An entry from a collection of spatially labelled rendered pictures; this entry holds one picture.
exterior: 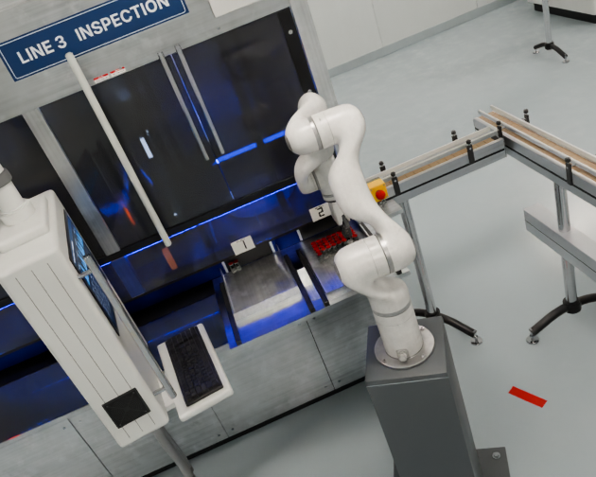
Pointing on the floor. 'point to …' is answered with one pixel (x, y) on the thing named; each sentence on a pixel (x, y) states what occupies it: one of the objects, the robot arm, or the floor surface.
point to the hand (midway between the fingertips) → (345, 230)
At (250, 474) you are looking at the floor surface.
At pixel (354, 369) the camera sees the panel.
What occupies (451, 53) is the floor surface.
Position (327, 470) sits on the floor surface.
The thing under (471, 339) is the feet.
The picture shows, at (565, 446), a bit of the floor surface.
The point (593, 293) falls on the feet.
